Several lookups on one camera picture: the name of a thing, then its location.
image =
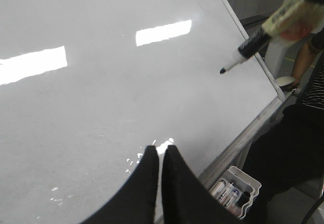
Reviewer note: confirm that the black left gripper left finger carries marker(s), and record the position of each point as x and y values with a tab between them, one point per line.
135	201

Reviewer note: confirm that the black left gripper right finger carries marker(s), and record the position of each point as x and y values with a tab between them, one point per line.
184	198

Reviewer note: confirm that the black white whiteboard marker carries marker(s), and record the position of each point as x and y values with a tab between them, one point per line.
291	22

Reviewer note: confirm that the white whiteboard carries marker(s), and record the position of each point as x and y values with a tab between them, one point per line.
86	85

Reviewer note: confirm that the blue white marker in tray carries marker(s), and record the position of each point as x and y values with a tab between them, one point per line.
218	187

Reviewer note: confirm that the white marker tray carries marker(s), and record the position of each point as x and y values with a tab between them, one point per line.
249	190

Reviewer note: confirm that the person in striped shirt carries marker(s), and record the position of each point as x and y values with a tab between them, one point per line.
291	152

